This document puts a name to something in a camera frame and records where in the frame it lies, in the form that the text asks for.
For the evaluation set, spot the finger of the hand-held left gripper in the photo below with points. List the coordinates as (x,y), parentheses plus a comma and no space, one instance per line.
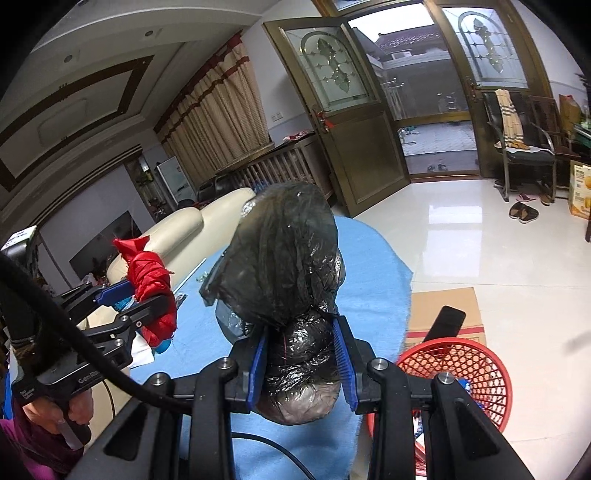
(115,290)
(143,311)

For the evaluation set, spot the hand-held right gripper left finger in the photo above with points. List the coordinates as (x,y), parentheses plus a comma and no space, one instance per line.
(256,369)

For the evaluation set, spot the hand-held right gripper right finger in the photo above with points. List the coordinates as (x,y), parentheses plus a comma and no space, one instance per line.
(346,364)

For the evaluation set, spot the red plastic bag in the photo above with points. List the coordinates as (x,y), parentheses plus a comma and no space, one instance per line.
(152,277)

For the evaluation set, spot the red mesh basket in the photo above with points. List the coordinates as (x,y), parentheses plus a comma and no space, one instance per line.
(471,364)

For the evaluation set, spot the black plastic bag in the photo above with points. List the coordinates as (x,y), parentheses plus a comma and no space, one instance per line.
(286,240)

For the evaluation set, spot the person's left forearm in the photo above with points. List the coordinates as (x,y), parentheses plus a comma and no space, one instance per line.
(27,457)

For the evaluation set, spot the person's left hand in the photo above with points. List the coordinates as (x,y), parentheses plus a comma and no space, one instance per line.
(41,417)

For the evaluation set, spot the white tissue stack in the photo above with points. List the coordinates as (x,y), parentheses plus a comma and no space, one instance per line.
(141,353)

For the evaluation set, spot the black television screen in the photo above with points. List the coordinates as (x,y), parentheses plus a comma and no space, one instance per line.
(108,244)

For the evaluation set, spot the beige leather sofa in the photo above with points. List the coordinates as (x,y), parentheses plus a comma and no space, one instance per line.
(184,226)

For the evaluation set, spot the plant shelf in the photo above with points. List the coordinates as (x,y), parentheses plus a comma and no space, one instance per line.
(150,189)

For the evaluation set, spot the black flat device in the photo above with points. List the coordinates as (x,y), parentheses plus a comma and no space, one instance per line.
(445,323)

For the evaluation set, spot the cardboard box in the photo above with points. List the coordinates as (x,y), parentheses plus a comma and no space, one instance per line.
(443,304)

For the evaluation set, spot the blue wrapper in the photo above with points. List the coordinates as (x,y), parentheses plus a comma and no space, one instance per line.
(464,385)

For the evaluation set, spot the white standing air conditioner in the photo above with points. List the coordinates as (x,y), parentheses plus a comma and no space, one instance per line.
(175,182)

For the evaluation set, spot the radiator cover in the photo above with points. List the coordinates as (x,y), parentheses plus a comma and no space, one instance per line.
(281,166)

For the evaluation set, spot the beige striped curtain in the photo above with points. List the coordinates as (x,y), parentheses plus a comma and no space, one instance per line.
(217,110)

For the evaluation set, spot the brown slippers pair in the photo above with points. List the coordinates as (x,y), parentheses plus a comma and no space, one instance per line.
(524,213)

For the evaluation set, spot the brown glass-panel door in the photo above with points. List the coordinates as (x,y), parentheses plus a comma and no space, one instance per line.
(351,120)
(498,69)

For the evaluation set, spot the black metal chair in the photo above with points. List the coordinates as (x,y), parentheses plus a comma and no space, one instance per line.
(521,161)

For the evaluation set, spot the yellow carton box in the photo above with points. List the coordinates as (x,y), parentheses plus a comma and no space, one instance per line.
(581,189)

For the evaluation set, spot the striped scarf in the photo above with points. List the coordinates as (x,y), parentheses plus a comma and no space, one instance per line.
(508,120)

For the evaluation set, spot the dark wooden chair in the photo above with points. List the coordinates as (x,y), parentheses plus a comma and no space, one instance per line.
(549,124)

